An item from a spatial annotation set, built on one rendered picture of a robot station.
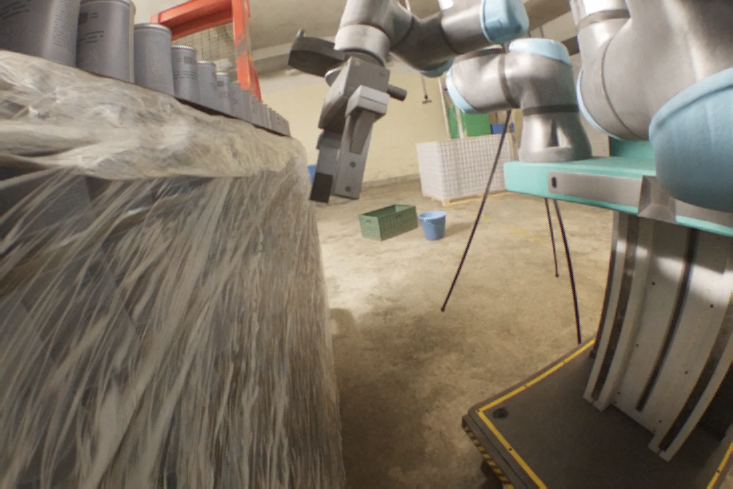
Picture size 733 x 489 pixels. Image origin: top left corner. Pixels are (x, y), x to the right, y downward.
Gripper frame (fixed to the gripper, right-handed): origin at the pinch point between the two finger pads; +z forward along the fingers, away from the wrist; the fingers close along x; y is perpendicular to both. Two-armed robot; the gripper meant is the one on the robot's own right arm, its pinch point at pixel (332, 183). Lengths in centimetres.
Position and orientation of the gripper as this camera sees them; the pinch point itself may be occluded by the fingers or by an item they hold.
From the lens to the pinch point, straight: 35.7
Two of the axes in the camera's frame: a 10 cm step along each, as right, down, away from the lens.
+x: -3.4, -0.1, 9.4
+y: 9.2, 1.9, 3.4
